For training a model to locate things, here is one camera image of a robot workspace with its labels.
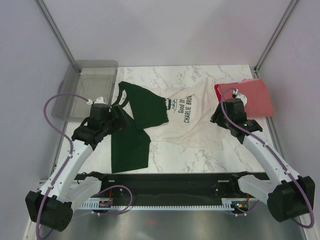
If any cream green raglan t-shirt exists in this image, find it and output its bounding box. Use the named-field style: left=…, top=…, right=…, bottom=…
left=111, top=77, right=223, bottom=173

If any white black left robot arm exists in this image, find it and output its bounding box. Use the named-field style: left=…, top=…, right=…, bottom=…
left=25, top=102, right=128, bottom=232

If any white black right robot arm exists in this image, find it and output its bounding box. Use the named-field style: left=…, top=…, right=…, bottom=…
left=210, top=98, right=315, bottom=229

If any folded pink t-shirt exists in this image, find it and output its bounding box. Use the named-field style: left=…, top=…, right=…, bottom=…
left=219, top=78, right=274, bottom=118

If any folded red t-shirt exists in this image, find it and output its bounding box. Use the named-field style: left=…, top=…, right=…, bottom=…
left=214, top=84, right=222, bottom=102

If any clear grey plastic bin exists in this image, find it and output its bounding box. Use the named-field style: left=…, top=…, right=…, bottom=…
left=51, top=60, right=119, bottom=121

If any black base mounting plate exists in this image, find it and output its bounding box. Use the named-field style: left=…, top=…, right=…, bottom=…
left=96, top=173, right=248, bottom=206

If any white slotted cable duct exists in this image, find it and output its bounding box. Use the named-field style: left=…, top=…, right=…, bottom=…
left=78, top=198, right=249, bottom=211

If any left aluminium frame post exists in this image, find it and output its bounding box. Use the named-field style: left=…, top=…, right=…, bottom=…
left=34, top=0, right=81, bottom=74

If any aluminium frame post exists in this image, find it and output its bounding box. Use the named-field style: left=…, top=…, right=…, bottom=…
left=34, top=0, right=81, bottom=74
left=250, top=0, right=300, bottom=75

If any right aluminium frame post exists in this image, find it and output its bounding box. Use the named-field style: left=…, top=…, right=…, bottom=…
left=250, top=0, right=300, bottom=75

